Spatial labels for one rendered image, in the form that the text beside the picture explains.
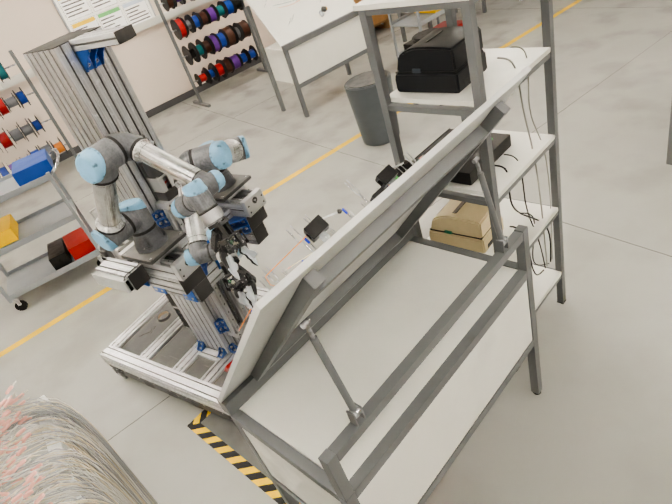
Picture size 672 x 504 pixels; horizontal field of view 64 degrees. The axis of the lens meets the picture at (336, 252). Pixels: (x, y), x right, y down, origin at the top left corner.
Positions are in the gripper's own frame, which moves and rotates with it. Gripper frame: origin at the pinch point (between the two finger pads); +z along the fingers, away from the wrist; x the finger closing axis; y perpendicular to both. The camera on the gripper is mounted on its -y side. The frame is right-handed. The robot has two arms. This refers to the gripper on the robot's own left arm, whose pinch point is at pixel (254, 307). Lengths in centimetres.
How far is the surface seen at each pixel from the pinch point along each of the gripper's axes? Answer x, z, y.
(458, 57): 112, -44, -17
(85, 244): -208, -195, -180
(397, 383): 38, 50, 11
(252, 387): -17.8, 24.3, -6.3
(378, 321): 31, 23, -34
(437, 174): 82, 5, 24
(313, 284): 47, 25, 66
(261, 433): -16.7, 41.5, 3.0
